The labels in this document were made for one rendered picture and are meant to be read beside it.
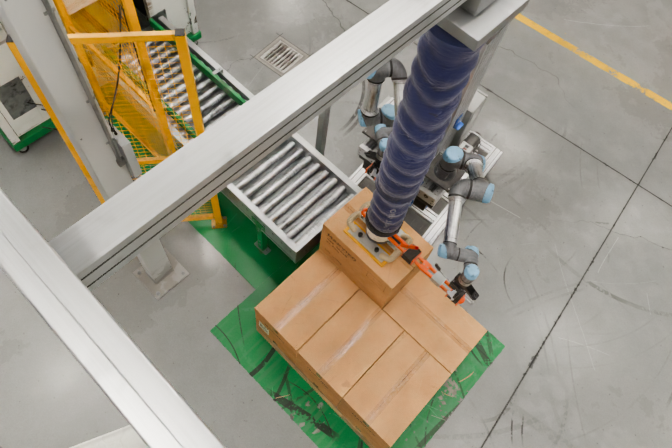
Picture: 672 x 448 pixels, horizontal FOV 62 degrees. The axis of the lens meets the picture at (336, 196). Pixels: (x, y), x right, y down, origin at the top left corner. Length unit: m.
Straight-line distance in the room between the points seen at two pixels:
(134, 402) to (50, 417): 3.48
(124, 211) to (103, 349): 0.36
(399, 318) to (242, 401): 1.25
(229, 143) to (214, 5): 4.83
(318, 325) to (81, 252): 2.65
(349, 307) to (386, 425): 0.76
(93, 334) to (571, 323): 4.21
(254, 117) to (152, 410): 0.70
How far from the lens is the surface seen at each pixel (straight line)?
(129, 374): 0.98
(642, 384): 5.00
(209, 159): 1.29
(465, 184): 3.22
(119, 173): 3.15
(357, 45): 1.52
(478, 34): 1.90
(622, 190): 5.65
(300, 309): 3.76
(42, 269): 1.07
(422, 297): 3.90
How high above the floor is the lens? 4.14
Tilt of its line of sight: 61 degrees down
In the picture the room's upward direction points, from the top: 11 degrees clockwise
